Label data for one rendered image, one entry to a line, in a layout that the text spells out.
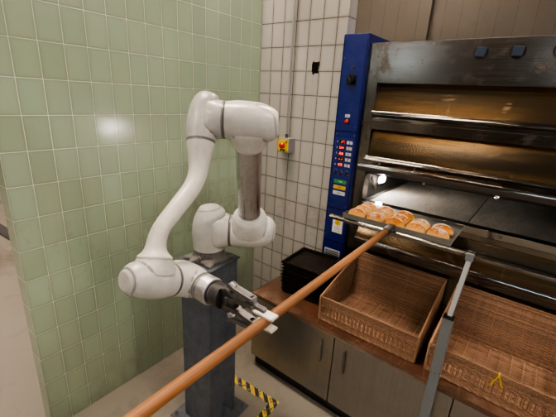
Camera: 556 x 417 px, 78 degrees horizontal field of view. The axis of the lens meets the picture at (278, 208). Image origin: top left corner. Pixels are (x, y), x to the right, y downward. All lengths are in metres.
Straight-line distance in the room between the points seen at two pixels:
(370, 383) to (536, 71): 1.69
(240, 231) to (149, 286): 0.66
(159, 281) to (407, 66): 1.68
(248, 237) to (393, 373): 0.99
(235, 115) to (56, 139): 0.95
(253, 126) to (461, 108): 1.19
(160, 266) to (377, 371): 1.32
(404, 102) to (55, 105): 1.74
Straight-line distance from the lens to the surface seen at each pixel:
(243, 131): 1.21
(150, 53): 2.10
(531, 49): 2.03
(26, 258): 1.97
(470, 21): 5.50
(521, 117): 2.00
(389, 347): 1.96
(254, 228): 1.56
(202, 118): 1.23
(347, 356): 2.05
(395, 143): 2.15
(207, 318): 1.80
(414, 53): 2.13
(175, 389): 0.83
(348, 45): 2.26
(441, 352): 1.74
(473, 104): 2.04
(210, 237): 1.64
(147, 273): 1.03
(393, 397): 2.06
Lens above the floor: 1.79
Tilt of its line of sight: 18 degrees down
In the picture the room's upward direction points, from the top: 3 degrees clockwise
